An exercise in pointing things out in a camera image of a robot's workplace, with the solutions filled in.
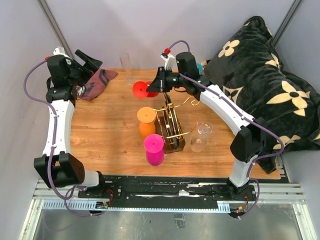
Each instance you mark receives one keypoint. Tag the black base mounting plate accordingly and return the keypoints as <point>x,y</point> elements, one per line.
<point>173,192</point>

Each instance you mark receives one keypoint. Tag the black floral blanket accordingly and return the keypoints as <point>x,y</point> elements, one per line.
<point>250,72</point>

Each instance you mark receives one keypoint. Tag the aluminium frame rail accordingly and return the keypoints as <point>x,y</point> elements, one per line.
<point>43,4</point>

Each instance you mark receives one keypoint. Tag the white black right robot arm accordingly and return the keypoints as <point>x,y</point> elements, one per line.
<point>249,137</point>

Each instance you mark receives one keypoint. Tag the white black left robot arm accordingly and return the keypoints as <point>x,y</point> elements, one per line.
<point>57,166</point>

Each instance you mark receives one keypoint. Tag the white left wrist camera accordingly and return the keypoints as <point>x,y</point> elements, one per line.
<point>59,53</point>

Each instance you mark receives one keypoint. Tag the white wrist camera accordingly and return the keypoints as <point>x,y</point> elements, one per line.
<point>59,53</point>
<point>169,59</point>

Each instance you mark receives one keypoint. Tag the blue wine glass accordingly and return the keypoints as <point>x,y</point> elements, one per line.
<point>200,68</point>

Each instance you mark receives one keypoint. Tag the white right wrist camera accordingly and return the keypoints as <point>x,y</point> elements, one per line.
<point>169,59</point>

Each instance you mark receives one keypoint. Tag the gold wire glass rack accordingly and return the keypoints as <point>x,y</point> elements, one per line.
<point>168,126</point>

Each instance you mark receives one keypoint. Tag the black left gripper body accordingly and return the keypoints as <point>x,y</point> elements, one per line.
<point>79,75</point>

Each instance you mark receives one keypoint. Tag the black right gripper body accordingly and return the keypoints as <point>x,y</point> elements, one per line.
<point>170,79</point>

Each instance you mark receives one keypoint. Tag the red wine glass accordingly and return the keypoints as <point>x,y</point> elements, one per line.
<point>139,90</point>

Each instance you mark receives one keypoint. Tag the clear champagne flute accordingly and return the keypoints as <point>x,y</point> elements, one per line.
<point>125,61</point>

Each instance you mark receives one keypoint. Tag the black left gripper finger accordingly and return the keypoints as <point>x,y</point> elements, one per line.
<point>84,56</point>
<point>91,66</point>

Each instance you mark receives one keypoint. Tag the clear round wine glass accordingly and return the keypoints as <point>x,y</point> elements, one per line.
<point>203,130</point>

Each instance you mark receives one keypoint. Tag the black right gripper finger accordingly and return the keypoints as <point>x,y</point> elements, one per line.
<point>156,86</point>
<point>160,75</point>

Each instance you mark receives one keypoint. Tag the pink wine glass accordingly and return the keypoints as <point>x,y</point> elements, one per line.
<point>154,147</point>

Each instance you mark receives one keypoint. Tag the orange wine glass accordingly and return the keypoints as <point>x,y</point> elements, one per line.
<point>146,116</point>

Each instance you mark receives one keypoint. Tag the maroon printed t-shirt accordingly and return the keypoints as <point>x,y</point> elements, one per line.
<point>97,83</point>

